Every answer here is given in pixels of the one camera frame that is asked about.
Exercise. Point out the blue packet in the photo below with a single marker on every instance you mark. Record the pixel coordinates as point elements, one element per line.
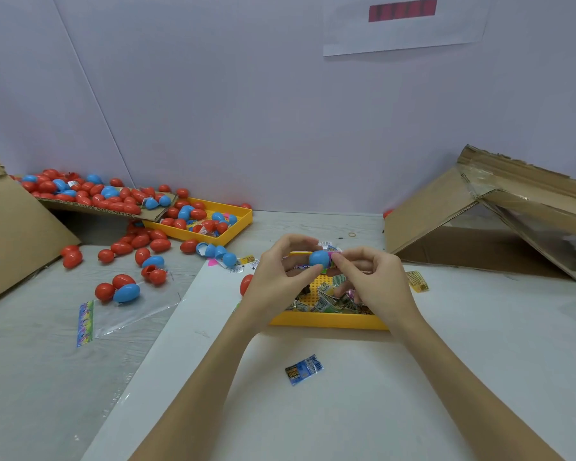
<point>303,369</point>

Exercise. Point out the torn flattened cardboard box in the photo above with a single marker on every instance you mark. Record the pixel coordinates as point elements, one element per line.
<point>427,211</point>

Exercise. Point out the tall brown cardboard box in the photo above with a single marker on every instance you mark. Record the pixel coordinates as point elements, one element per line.
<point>11,235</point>

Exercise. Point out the person's left hand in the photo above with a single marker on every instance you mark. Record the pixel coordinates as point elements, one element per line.
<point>269,288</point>

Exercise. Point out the white paper sign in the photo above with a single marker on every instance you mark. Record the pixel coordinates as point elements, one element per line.
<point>408,24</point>

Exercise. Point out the person's left forearm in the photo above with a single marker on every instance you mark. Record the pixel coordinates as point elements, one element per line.
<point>192,398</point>

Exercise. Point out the person's right hand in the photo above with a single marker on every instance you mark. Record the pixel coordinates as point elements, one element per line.
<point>384,288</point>

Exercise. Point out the yellow tray under eggs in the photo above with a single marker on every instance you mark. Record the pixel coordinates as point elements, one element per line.
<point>235,221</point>

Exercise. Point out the yellow plastic tray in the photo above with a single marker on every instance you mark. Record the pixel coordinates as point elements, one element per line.
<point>317,320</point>

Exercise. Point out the clear bag with coloured label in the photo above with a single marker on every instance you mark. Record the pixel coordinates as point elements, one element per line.
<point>130,317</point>

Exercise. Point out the single blue plastic egg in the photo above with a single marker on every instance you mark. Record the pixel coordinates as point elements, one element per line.
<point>320,257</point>

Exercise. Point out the person's right forearm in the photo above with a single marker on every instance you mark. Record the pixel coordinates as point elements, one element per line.
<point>475,393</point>

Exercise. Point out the yellow label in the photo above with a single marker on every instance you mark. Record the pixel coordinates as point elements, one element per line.
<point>418,280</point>

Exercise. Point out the pile of plastic eggs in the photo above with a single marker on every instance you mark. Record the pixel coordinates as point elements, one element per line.
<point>125,197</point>

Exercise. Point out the brown cardboard sheet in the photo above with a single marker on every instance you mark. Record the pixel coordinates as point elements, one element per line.
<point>86,208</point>

